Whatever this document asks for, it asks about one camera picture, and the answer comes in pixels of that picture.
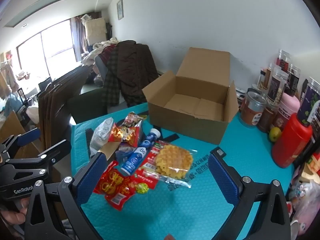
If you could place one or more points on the white printed small packet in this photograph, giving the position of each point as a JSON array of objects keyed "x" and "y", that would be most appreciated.
[{"x": 241, "y": 94}]

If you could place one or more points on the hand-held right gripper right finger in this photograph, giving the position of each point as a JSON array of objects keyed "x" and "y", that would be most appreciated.
[{"x": 222, "y": 180}]

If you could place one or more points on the person's left hand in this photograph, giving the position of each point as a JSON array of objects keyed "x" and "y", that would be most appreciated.
[{"x": 12, "y": 217}]

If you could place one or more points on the window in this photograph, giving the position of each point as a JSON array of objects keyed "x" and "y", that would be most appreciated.
[{"x": 45, "y": 50}]

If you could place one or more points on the brown jacket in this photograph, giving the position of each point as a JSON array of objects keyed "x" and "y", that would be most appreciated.
[{"x": 135, "y": 72}]

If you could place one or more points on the clear jar of red powder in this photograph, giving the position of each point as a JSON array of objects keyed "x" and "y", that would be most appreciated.
[{"x": 252, "y": 111}]

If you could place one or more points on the silver purple snack packet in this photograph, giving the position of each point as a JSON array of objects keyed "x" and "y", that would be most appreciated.
[{"x": 123, "y": 153}]

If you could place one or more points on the white cushion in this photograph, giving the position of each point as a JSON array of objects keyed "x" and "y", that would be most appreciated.
[{"x": 95, "y": 30}]

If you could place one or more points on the stack of flat cardboard sheets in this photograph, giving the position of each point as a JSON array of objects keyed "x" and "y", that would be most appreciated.
[{"x": 62, "y": 97}]

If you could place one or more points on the clear jar tan contents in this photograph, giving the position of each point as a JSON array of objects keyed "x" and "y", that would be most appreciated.
[{"x": 265, "y": 77}]

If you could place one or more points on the red thermos bottle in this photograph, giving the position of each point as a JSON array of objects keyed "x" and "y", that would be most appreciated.
[{"x": 291, "y": 142}]

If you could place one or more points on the red yellow snack box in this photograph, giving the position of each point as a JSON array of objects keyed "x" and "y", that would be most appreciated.
[{"x": 313, "y": 161}]

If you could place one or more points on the dark green chair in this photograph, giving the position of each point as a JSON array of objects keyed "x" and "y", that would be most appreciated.
[{"x": 87, "y": 107}]

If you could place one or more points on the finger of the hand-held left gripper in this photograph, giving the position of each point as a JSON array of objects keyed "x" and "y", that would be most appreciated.
[
  {"x": 27, "y": 137},
  {"x": 53, "y": 152}
]

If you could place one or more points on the black pouch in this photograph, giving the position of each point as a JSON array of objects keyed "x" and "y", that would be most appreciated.
[{"x": 305, "y": 87}]

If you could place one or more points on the framed wall picture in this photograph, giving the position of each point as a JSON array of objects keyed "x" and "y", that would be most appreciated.
[{"x": 120, "y": 8}]

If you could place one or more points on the tall clear jar dark label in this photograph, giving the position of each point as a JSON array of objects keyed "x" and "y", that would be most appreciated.
[{"x": 276, "y": 87}]

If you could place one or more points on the pink bottle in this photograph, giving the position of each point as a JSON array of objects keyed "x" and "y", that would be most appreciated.
[{"x": 287, "y": 107}]

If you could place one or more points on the clear jar red black label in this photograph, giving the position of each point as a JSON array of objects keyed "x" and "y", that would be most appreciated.
[{"x": 283, "y": 60}]

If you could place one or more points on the brown jar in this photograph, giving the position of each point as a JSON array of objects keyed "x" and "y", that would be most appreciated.
[{"x": 267, "y": 117}]

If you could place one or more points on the curtain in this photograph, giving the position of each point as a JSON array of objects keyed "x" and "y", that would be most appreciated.
[{"x": 77, "y": 37}]

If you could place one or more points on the clear jar purple label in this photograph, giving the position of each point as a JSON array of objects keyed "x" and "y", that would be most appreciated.
[{"x": 311, "y": 102}]

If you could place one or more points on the pile of clothes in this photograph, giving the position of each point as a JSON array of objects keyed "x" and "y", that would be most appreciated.
[{"x": 96, "y": 50}]

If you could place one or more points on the red yellow snack packet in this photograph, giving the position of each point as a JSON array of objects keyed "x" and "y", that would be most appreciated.
[{"x": 125, "y": 133}]

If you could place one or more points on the cardboard box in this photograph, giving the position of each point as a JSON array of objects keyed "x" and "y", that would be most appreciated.
[{"x": 190, "y": 97}]

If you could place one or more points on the yellow green fruit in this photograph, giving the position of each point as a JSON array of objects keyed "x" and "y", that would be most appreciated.
[{"x": 275, "y": 133}]

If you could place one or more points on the clear waffle packet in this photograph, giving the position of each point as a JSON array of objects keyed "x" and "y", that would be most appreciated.
[{"x": 173, "y": 161}]

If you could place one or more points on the plaid shirt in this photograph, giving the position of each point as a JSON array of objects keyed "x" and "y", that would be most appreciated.
[{"x": 111, "y": 82}]

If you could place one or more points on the red green snack packet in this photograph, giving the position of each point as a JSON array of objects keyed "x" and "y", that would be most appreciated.
[{"x": 150, "y": 158}]

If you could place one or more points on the white printed bread packet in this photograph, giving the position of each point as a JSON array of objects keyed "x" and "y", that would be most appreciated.
[{"x": 101, "y": 135}]

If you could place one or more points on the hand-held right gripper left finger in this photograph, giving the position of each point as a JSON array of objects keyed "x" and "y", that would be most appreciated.
[{"x": 91, "y": 177}]

